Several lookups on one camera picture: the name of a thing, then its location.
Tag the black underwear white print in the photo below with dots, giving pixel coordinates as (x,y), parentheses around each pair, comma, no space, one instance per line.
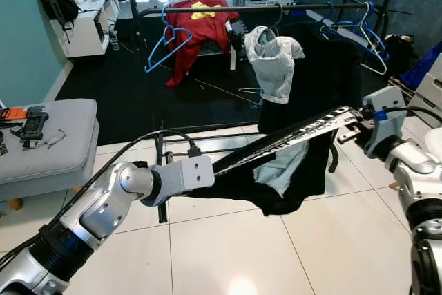
(290,177)

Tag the light denim shorts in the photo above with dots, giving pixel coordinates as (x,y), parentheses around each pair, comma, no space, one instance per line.
(276,67)

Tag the dark grey hanger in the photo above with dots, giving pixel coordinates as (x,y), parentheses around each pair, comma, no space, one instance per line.
(276,15)

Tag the blue plastic hanger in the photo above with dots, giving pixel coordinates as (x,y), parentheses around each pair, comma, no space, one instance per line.
(366,39)
(157,50)

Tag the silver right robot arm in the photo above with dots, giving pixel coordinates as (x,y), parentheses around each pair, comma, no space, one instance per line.
(414,177)

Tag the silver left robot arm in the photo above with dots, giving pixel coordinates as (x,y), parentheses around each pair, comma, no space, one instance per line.
(90,212)

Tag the white storage box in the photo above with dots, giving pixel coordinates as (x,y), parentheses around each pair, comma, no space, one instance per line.
(428,98)

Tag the blue fabric item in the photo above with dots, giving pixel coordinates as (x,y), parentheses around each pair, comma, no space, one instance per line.
(425,67)

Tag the red cloth with yellow star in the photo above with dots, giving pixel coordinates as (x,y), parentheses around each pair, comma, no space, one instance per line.
(200,32)

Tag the white shelf cabinet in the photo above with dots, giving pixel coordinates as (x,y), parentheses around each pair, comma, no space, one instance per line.
(86,29)

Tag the clear plastic packaging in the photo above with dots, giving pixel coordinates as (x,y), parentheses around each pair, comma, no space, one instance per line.
(52,139)

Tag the grey upholstered ottoman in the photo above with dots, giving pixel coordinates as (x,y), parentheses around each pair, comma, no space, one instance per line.
(48,170)

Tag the black handheld controller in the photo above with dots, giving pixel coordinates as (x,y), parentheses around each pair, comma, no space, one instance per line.
(33,129)

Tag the large black backpack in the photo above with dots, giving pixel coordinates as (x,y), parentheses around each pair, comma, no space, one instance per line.
(55,1)

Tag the orange and black device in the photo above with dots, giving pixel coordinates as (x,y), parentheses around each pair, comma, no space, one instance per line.
(14,113)

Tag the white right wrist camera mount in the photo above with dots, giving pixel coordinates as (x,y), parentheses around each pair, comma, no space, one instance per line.
(383,115)

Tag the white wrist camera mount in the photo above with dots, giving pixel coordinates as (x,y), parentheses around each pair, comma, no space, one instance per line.
(186,177)
(383,115)

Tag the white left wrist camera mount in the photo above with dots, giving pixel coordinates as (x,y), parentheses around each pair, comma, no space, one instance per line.
(186,177)

